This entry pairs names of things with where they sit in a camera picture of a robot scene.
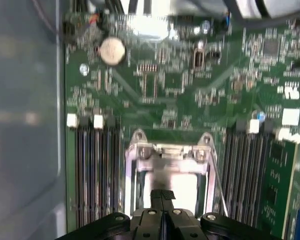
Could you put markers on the black PC case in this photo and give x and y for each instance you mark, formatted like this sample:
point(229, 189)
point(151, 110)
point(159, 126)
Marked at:
point(25, 125)

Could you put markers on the green motherboard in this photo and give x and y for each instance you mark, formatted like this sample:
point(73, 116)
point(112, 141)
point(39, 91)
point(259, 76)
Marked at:
point(180, 100)

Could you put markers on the metal socket cover frame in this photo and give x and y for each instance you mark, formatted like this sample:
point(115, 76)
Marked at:
point(190, 167)

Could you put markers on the silver CPU plate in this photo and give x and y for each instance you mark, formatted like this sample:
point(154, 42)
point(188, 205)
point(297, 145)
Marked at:
point(186, 192)

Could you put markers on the thin metal locking lever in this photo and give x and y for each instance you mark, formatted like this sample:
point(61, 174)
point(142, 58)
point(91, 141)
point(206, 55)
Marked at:
point(219, 185)

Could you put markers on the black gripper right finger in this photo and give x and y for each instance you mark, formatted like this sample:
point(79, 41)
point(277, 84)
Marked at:
point(215, 227)

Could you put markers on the CPU socket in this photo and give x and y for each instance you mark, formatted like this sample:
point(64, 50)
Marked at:
point(139, 137)

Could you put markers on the white power connector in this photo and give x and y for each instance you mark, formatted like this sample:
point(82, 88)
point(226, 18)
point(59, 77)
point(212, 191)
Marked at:
point(147, 27)

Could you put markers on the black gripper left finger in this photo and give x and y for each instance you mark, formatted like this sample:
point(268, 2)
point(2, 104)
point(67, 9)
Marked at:
point(115, 227)

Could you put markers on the black RAM slot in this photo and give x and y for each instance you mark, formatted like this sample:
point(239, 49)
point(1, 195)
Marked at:
point(90, 175)
point(113, 175)
point(241, 175)
point(253, 175)
point(230, 175)
point(264, 175)
point(78, 175)
point(101, 175)

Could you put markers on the silver coin battery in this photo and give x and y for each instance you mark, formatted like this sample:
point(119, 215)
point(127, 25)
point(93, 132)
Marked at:
point(112, 51)

